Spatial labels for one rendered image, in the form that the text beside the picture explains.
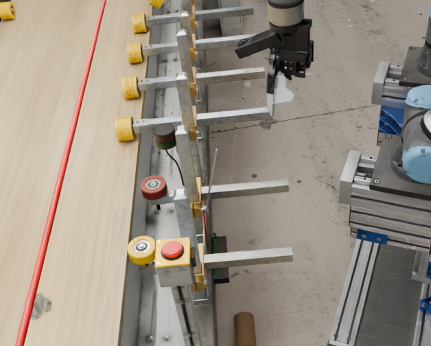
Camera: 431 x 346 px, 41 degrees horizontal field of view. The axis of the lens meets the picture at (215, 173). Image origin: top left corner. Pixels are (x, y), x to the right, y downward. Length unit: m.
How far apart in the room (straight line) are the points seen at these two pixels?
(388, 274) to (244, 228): 0.77
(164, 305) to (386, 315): 0.88
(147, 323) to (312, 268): 1.08
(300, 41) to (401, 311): 1.34
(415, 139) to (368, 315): 1.07
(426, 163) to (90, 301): 0.88
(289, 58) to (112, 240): 0.74
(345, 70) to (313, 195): 1.18
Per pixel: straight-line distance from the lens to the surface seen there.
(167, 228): 2.04
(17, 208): 1.86
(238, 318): 2.43
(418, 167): 1.36
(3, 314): 1.61
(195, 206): 1.74
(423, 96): 1.47
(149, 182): 1.79
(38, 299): 1.58
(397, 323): 2.29
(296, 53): 1.25
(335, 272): 2.66
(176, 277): 1.17
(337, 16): 4.55
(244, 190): 1.79
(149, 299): 1.86
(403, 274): 2.43
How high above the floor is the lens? 2.09
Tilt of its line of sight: 42 degrees down
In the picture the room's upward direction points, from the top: 8 degrees counter-clockwise
